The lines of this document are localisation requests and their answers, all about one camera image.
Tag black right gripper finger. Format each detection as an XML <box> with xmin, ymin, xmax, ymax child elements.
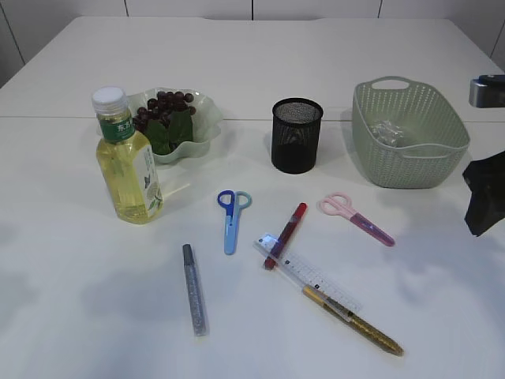
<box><xmin>462</xmin><ymin>152</ymin><xmax>504</xmax><ymax>236</ymax></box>

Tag clear plastic sheet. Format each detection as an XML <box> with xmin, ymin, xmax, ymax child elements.
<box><xmin>369</xmin><ymin>120</ymin><xmax>404</xmax><ymax>148</ymax></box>

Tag pink handled scissors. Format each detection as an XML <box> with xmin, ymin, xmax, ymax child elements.
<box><xmin>318</xmin><ymin>192</ymin><xmax>395</xmax><ymax>247</ymax></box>

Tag purple grape bunch with leaf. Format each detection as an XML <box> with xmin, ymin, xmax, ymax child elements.
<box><xmin>133</xmin><ymin>90</ymin><xmax>196</xmax><ymax>156</ymax></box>

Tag yellow tea plastic bottle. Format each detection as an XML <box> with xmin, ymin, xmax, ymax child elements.
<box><xmin>92</xmin><ymin>86</ymin><xmax>163</xmax><ymax>224</ymax></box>

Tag pale green plastic basket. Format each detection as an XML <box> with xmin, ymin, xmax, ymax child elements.
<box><xmin>352</xmin><ymin>76</ymin><xmax>470</xmax><ymax>189</ymax></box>

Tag black mesh pen holder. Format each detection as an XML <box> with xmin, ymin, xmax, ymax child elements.
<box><xmin>271</xmin><ymin>97</ymin><xmax>324</xmax><ymax>174</ymax></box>

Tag gold glitter pen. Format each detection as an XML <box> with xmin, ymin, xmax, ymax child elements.
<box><xmin>302</xmin><ymin>285</ymin><xmax>404</xmax><ymax>357</ymax></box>

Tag clear plastic ruler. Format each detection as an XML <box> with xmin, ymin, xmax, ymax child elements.
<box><xmin>254</xmin><ymin>234</ymin><xmax>361</xmax><ymax>321</ymax></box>

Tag red glitter pen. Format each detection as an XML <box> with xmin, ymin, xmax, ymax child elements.
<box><xmin>264</xmin><ymin>202</ymin><xmax>308</xmax><ymax>270</ymax></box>

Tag pale green wavy glass plate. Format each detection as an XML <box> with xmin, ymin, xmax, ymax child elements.
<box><xmin>128</xmin><ymin>87</ymin><xmax>223</xmax><ymax>164</ymax></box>

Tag silver glitter pen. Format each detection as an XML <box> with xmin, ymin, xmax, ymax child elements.
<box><xmin>182</xmin><ymin>243</ymin><xmax>208</xmax><ymax>337</ymax></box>

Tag blue handled scissors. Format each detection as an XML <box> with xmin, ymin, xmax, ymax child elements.
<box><xmin>217</xmin><ymin>189</ymin><xmax>252</xmax><ymax>255</ymax></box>

